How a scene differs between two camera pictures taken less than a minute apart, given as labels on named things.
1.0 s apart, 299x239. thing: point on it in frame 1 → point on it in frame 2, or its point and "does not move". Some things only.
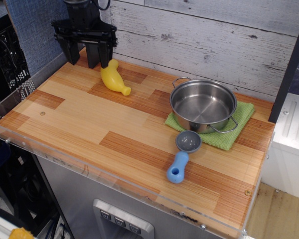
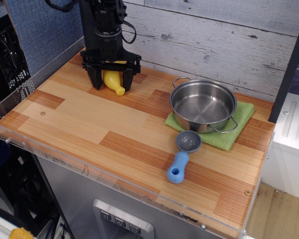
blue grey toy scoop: (187, 142) does not move
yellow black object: (21, 233) does not move
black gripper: (84, 24) → (108, 53)
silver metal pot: (201, 106) does not move
